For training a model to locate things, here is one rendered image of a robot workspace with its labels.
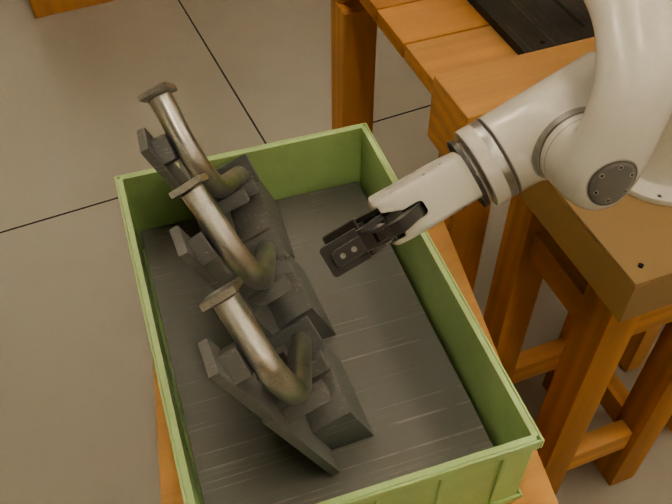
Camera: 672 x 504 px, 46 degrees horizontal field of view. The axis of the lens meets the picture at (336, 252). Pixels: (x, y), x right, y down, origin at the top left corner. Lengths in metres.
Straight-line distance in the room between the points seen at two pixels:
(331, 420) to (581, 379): 0.60
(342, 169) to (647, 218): 0.50
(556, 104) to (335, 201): 0.66
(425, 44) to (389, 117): 1.23
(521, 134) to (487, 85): 0.78
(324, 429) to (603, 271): 0.49
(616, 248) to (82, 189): 1.91
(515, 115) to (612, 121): 0.11
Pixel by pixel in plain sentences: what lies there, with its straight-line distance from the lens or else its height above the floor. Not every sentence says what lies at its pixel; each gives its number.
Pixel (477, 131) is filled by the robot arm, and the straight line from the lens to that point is 0.77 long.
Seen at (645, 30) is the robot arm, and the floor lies 1.44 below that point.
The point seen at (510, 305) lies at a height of 0.54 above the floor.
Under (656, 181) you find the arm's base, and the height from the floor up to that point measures 0.95.
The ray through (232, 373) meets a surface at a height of 1.12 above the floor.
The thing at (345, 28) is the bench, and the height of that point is 0.72.
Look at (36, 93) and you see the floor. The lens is 3.19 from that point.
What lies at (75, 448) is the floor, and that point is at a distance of 2.13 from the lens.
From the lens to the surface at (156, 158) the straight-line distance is 1.04.
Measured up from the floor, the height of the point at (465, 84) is 0.90.
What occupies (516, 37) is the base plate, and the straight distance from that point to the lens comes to 1.68.
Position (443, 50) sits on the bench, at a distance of 1.65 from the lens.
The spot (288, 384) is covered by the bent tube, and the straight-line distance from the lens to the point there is 0.83.
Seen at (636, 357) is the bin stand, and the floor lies 0.07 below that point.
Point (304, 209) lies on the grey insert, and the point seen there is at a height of 0.85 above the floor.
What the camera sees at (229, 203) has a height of 1.01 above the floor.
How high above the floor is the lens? 1.80
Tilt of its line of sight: 48 degrees down
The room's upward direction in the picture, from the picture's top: straight up
